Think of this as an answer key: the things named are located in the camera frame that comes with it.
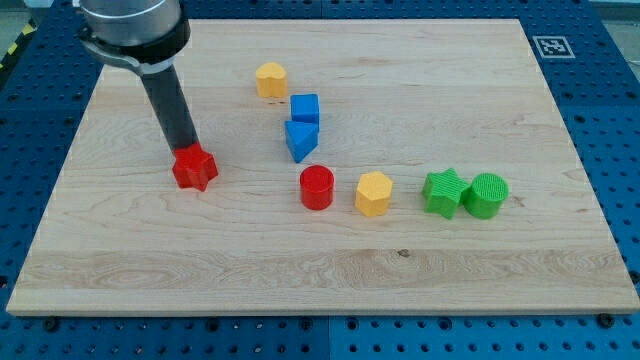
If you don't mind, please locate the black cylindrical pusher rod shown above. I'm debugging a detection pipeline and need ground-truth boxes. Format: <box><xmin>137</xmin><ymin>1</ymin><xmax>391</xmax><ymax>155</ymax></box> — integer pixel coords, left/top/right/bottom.
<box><xmin>141</xmin><ymin>65</ymin><xmax>199</xmax><ymax>150</ymax></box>

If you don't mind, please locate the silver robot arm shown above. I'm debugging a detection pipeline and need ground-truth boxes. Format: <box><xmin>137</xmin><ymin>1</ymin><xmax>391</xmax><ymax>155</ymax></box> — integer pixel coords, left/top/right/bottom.
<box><xmin>78</xmin><ymin>0</ymin><xmax>198</xmax><ymax>150</ymax></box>

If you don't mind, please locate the yellow hexagon block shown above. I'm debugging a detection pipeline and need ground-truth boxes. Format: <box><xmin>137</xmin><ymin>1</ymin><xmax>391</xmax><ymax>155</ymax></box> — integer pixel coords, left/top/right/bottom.
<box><xmin>355</xmin><ymin>171</ymin><xmax>393</xmax><ymax>217</ymax></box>

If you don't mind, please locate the red star block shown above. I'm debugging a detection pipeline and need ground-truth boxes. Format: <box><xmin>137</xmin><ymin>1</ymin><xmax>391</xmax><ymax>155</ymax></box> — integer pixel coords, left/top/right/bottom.
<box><xmin>172</xmin><ymin>142</ymin><xmax>218</xmax><ymax>192</ymax></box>

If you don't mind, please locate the yellow heart block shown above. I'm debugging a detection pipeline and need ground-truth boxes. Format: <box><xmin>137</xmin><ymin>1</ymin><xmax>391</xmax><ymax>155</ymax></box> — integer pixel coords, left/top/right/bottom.
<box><xmin>255</xmin><ymin>62</ymin><xmax>288</xmax><ymax>98</ymax></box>

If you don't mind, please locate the blue cube block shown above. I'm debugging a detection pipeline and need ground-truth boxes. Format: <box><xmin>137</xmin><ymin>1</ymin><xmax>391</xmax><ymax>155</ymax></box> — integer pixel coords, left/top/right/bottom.
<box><xmin>290</xmin><ymin>94</ymin><xmax>320</xmax><ymax>125</ymax></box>

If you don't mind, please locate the blue triangle block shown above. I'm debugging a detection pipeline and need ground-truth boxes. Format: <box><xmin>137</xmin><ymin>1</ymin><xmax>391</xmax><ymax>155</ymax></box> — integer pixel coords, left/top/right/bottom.
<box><xmin>285</xmin><ymin>121</ymin><xmax>319</xmax><ymax>163</ymax></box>

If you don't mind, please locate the red cylinder block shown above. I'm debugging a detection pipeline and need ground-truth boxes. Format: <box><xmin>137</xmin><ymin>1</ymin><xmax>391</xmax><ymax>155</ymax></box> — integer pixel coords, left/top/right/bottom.
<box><xmin>299</xmin><ymin>165</ymin><xmax>335</xmax><ymax>210</ymax></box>

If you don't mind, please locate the light wooden board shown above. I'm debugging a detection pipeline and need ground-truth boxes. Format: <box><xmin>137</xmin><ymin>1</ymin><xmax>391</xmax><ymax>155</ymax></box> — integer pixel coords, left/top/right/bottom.
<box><xmin>7</xmin><ymin>19</ymin><xmax>639</xmax><ymax>317</ymax></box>

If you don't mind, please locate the green star block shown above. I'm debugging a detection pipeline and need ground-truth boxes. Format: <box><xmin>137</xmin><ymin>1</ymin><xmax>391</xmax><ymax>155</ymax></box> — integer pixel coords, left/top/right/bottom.
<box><xmin>422</xmin><ymin>168</ymin><xmax>471</xmax><ymax>219</ymax></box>

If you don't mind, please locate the green cylinder block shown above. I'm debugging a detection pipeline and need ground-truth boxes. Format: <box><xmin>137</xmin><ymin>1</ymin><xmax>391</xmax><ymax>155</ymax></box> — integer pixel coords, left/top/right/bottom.
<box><xmin>463</xmin><ymin>173</ymin><xmax>509</xmax><ymax>220</ymax></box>

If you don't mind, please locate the white fiducial marker tag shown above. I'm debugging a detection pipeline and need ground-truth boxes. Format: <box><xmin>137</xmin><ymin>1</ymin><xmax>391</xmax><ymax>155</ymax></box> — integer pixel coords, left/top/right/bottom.
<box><xmin>533</xmin><ymin>35</ymin><xmax>575</xmax><ymax>59</ymax></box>

